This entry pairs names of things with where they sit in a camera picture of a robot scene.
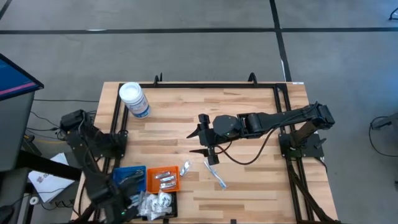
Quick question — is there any black aluminium table frame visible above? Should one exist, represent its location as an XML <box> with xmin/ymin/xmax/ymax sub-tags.
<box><xmin>72</xmin><ymin>72</ymin><xmax>342</xmax><ymax>224</ymax></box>

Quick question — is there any bagged black comb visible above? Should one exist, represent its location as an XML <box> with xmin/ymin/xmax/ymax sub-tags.
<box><xmin>123</xmin><ymin>169</ymin><xmax>146</xmax><ymax>180</ymax></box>
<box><xmin>119</xmin><ymin>174</ymin><xmax>146</xmax><ymax>191</ymax></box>

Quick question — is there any black floor cable bundle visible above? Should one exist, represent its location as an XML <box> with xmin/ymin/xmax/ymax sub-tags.
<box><xmin>26</xmin><ymin>110</ymin><xmax>68</xmax><ymax>141</ymax></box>

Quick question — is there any black desk beam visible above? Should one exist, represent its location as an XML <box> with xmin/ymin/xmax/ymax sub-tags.
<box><xmin>15</xmin><ymin>149</ymin><xmax>83</xmax><ymax>182</ymax></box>

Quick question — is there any white wipes canister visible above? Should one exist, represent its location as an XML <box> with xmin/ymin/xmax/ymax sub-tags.
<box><xmin>119</xmin><ymin>82</ymin><xmax>152</xmax><ymax>119</ymax></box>

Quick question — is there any grey cabinet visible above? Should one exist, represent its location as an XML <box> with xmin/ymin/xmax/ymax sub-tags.
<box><xmin>0</xmin><ymin>91</ymin><xmax>35</xmax><ymax>172</ymax></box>

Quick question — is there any black looped floor cable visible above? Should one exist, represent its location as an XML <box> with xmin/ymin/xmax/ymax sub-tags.
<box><xmin>369</xmin><ymin>115</ymin><xmax>398</xmax><ymax>158</ymax></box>

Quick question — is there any orange slotted plastic basket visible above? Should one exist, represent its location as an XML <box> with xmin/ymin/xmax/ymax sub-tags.
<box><xmin>146</xmin><ymin>166</ymin><xmax>181</xmax><ymax>194</ymax></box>

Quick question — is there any black base cable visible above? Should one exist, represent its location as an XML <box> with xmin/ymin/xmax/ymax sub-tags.
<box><xmin>77</xmin><ymin>174</ymin><xmax>94</xmax><ymax>218</ymax></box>

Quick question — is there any yellow floor cable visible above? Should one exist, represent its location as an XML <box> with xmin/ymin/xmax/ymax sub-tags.
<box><xmin>24</xmin><ymin>133</ymin><xmax>68</xmax><ymax>144</ymax></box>

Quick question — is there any white paper sheet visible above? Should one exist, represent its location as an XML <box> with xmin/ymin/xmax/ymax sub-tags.
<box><xmin>27</xmin><ymin>152</ymin><xmax>76</xmax><ymax>203</ymax></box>

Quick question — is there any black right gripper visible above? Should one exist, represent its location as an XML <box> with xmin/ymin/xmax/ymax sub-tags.
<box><xmin>185</xmin><ymin>113</ymin><xmax>231</xmax><ymax>166</ymax></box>

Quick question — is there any grey stand leg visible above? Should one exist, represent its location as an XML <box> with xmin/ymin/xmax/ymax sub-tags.
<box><xmin>371</xmin><ymin>111</ymin><xmax>398</xmax><ymax>131</ymax></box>

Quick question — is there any monitor with blue screen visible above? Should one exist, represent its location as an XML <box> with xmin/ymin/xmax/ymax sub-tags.
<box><xmin>0</xmin><ymin>52</ymin><xmax>45</xmax><ymax>102</ymax></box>

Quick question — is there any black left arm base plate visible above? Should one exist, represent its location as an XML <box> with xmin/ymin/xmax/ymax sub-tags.
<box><xmin>81</xmin><ymin>133</ymin><xmax>129</xmax><ymax>160</ymax></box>

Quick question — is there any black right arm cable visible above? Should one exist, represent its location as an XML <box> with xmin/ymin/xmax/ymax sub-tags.
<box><xmin>216</xmin><ymin>123</ymin><xmax>284</xmax><ymax>166</ymax></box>

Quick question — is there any blue plastic bin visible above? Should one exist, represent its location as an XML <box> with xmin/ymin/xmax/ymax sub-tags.
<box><xmin>111</xmin><ymin>165</ymin><xmax>147</xmax><ymax>195</ymax></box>

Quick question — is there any black plastic bin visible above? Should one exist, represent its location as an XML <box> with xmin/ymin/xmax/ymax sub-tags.
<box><xmin>106</xmin><ymin>191</ymin><xmax>179</xmax><ymax>221</ymax></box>

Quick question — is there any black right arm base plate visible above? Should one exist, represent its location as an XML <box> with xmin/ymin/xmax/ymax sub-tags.
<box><xmin>278</xmin><ymin>133</ymin><xmax>325</xmax><ymax>159</ymax></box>

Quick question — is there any crinkled clear packet silver clipper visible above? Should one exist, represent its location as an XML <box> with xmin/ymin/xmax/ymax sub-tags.
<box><xmin>179</xmin><ymin>159</ymin><xmax>193</xmax><ymax>177</ymax></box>

